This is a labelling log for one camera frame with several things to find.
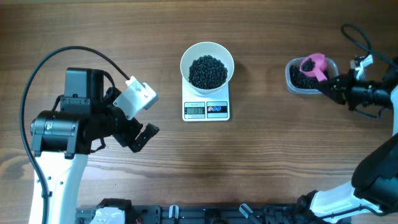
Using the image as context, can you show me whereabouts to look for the black camera cable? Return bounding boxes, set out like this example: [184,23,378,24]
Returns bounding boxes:
[340,23,398,70]
[19,45,131,224]

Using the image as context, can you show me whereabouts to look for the black beans in scoop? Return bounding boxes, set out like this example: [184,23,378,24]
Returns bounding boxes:
[301,58,315,72]

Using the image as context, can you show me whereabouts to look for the clear plastic container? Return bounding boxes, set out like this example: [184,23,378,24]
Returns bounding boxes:
[285,57,339,95]

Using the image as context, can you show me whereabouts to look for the pink plastic measuring scoop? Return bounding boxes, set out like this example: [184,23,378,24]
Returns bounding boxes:
[299,53,328,82]

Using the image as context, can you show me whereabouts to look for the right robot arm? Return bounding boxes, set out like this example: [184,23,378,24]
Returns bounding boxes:
[295,67,397,223]

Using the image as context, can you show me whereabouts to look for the black beans in bowl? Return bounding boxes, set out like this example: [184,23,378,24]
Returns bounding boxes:
[188,55,228,90]

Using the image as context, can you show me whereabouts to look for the left black camera cable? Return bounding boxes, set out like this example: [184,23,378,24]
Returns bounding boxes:
[19,45,131,224]

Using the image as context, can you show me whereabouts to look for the black peppercorns pile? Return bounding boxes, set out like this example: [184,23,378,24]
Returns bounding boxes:
[289,65,318,89]

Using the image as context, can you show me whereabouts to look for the white digital kitchen scale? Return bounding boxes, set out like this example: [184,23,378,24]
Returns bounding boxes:
[182,80,230,122]

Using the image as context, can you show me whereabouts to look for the white bowl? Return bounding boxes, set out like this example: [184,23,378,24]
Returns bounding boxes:
[180,42,235,94]

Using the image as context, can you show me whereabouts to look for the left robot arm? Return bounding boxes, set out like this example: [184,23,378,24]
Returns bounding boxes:
[29,68,159,223]

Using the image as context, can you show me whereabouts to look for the right black camera cable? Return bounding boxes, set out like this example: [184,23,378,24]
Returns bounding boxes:
[340,23,398,70]

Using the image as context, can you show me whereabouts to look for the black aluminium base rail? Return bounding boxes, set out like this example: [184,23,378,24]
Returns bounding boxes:
[74,198,326,224]

